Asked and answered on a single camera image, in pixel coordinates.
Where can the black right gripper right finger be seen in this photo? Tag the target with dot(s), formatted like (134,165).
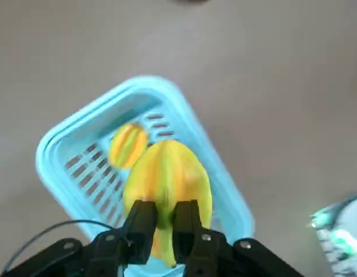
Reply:
(187,231)

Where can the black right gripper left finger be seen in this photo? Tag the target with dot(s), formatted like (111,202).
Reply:
(141,231)

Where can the yellow star fruit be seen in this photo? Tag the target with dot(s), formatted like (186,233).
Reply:
(126,147)
(167,173)

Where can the blue plastic basket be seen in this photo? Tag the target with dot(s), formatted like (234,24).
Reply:
(115,109)

